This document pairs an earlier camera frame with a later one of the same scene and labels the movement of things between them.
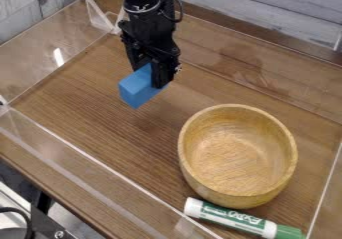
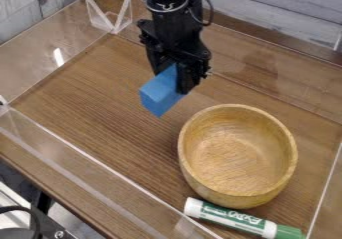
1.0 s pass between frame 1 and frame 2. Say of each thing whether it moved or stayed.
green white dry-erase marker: stayed
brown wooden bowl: stayed
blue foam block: moved
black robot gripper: moved
